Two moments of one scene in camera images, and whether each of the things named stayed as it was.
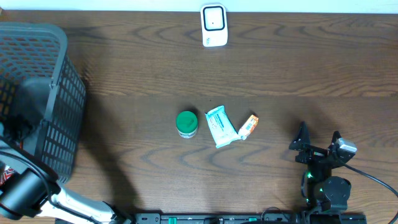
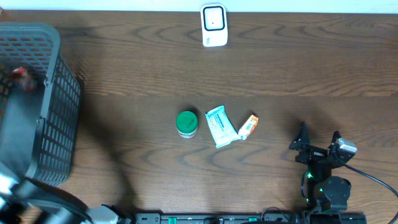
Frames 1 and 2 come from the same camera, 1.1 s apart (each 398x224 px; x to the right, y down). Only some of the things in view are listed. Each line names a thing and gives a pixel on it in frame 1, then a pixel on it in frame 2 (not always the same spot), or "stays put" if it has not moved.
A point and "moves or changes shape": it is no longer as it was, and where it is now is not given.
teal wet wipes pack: (221, 127) stays put
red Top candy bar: (8, 173) moves or changes shape
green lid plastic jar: (186, 124) stays put
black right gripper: (313, 153) stays put
